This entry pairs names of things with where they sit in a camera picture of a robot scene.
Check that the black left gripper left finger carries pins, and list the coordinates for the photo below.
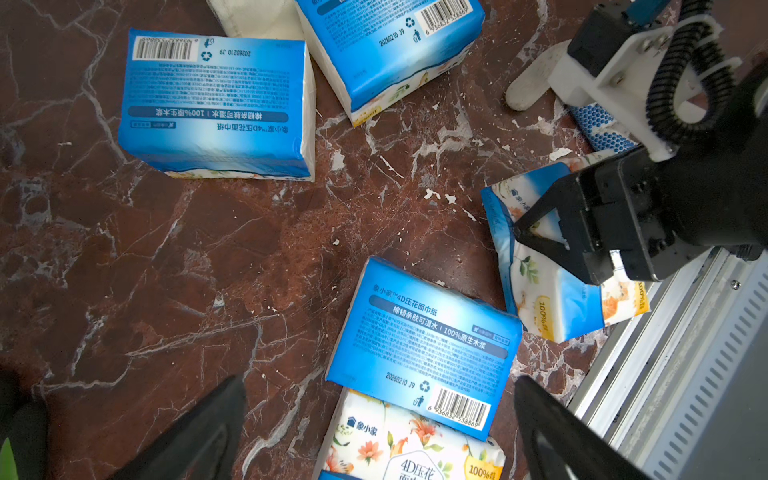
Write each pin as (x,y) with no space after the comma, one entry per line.
(201,444)

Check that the orange floral tissue pack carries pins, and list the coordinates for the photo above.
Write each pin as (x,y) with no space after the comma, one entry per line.
(550,301)

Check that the blue tissue pack front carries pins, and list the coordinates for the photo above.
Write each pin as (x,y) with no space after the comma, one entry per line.
(370,439)

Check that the cream starry night canvas bag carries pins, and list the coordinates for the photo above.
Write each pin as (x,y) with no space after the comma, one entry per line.
(260,19)

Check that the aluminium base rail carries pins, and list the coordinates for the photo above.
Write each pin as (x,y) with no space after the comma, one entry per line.
(681,392)

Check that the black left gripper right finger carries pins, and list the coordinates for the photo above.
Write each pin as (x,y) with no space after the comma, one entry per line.
(557,445)

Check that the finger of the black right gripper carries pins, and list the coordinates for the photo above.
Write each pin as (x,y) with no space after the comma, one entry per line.
(557,226)

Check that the blue barcode tissue pack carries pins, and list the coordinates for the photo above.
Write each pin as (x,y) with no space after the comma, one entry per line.
(205,107)

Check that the green black work glove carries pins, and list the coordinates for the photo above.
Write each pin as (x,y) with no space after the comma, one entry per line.
(24,432)

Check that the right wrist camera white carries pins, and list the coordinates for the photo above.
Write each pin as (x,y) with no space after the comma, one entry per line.
(666,84)

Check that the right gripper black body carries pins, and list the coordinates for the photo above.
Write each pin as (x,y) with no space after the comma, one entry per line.
(660,216)

